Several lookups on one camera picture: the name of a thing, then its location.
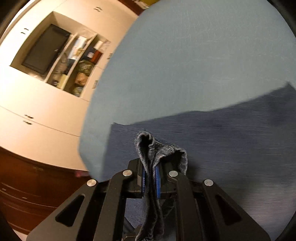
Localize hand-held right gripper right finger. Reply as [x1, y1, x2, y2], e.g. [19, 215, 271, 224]
[155, 162, 271, 241]

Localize green patterned bag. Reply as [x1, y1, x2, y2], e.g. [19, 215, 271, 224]
[75, 60, 96, 77]

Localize bed with blue sheet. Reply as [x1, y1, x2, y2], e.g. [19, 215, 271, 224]
[80, 0, 296, 183]

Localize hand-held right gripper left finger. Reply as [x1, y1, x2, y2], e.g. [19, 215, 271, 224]
[27, 159, 147, 241]

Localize black flat television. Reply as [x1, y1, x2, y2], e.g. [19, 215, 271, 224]
[21, 24, 72, 75]

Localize brown bag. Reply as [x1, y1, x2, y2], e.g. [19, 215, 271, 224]
[75, 72, 90, 85]

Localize cream wall cabinet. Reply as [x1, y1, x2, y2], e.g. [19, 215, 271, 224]
[0, 0, 139, 145]

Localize dark blue denim pants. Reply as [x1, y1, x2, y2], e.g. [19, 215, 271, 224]
[109, 81, 296, 241]

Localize reddish brown box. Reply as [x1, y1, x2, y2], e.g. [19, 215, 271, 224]
[91, 50, 103, 64]

